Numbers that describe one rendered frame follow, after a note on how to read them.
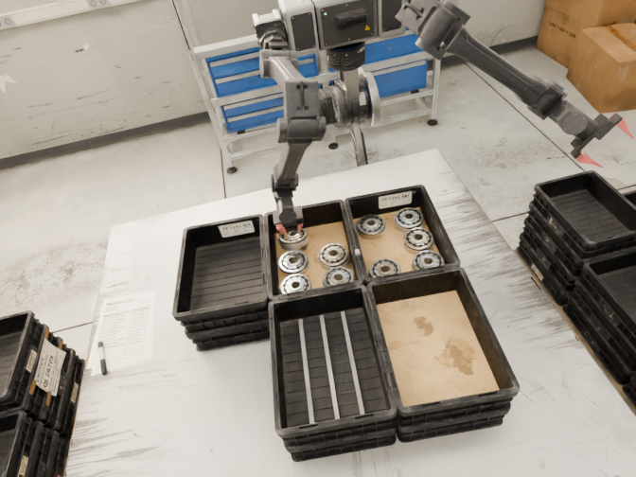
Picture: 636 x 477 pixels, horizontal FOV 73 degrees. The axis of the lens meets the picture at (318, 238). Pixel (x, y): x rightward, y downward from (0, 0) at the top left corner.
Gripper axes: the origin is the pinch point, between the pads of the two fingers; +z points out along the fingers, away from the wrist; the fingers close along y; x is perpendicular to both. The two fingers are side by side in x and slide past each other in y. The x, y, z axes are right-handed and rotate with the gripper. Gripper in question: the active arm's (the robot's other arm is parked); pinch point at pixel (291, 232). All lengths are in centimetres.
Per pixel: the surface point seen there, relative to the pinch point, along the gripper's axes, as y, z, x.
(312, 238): 6.7, 6.2, 0.7
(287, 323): -5.7, 5.7, -33.6
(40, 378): -117, 44, -13
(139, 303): -64, 18, -4
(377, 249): 28.5, 6.3, -10.1
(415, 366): 29, 6, -56
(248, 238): -17.7, 6.2, 7.1
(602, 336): 116, 63, -31
